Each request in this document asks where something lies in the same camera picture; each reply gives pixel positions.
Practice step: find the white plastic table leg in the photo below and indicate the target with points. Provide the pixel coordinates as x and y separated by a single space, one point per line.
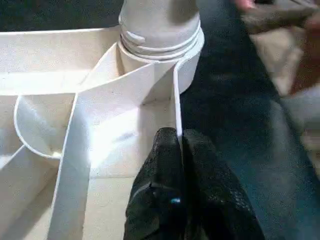
160 25

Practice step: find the white plastic table top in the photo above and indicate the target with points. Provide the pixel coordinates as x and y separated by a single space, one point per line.
87 112

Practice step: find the black padded mat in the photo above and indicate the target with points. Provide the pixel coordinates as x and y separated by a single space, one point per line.
237 112

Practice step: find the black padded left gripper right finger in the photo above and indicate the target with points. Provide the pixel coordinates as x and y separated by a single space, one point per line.
215 200

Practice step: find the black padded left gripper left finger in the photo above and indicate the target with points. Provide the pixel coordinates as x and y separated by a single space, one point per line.
157 195

